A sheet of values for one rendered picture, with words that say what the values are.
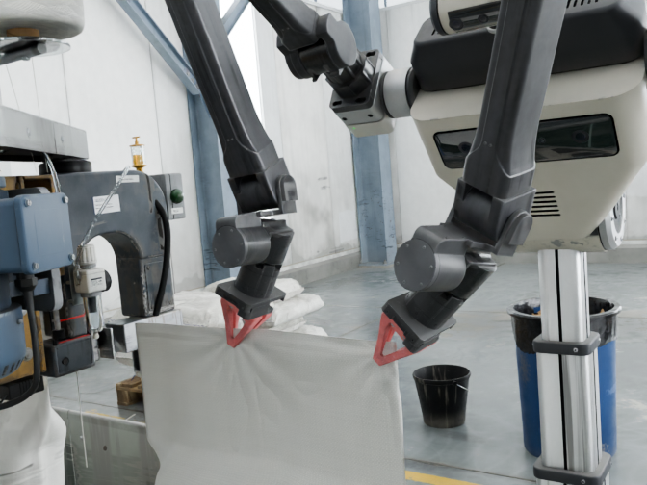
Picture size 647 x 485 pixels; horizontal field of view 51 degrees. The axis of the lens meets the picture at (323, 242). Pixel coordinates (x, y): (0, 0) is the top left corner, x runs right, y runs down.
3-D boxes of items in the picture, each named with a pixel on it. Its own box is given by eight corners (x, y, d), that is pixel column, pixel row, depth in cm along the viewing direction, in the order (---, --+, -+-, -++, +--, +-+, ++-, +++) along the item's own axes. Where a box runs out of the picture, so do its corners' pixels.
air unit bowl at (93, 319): (109, 330, 113) (104, 293, 112) (93, 334, 111) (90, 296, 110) (96, 329, 115) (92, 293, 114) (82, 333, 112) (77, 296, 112)
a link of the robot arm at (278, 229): (303, 227, 100) (274, 211, 102) (276, 231, 94) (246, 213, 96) (288, 268, 102) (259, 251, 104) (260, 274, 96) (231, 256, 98)
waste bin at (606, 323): (636, 434, 318) (631, 295, 312) (615, 478, 275) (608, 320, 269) (532, 421, 345) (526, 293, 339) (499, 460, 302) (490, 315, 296)
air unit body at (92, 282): (117, 335, 114) (107, 242, 113) (93, 342, 110) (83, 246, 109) (100, 333, 117) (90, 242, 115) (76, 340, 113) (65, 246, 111)
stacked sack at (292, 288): (309, 295, 479) (307, 274, 477) (271, 308, 443) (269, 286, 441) (236, 293, 516) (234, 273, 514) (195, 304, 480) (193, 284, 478)
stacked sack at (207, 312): (279, 312, 430) (277, 289, 429) (207, 336, 376) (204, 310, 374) (228, 309, 454) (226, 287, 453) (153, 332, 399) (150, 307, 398)
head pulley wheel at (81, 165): (103, 173, 124) (101, 160, 123) (60, 175, 116) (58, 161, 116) (71, 177, 128) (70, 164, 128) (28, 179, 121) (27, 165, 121)
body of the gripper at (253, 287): (211, 294, 99) (227, 250, 97) (251, 284, 108) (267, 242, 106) (245, 317, 97) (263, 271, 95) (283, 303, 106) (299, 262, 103)
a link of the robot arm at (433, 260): (538, 215, 76) (479, 185, 82) (482, 206, 68) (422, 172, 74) (493, 308, 80) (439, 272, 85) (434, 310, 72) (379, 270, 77)
